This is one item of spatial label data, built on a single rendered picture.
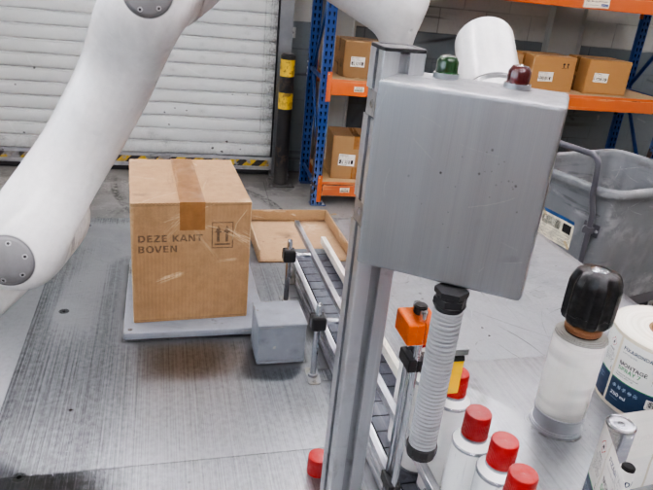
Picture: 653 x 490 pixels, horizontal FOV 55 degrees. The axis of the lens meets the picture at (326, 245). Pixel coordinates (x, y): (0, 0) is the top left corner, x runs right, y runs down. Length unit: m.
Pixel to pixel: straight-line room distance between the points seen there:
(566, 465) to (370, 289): 0.52
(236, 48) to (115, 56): 4.16
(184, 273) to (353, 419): 0.62
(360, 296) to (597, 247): 2.52
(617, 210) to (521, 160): 2.54
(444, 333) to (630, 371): 0.65
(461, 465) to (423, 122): 0.44
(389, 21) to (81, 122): 0.42
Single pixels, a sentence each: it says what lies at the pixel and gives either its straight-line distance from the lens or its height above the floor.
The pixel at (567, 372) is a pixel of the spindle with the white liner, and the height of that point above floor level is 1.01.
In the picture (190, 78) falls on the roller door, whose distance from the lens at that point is 5.01.
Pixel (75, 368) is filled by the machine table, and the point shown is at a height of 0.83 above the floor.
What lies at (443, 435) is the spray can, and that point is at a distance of 0.91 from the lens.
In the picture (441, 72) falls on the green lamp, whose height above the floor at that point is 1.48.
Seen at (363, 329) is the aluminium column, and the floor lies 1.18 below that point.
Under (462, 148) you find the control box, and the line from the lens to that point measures 0.59.
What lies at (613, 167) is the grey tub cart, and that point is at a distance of 3.95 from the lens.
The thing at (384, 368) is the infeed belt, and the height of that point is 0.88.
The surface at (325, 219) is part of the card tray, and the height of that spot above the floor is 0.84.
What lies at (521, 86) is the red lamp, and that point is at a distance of 0.64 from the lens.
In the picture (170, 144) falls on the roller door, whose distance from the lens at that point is 5.12.
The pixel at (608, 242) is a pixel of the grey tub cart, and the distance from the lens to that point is 3.19.
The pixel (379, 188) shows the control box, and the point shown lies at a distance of 0.62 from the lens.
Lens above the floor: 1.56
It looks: 23 degrees down
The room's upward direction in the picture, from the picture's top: 6 degrees clockwise
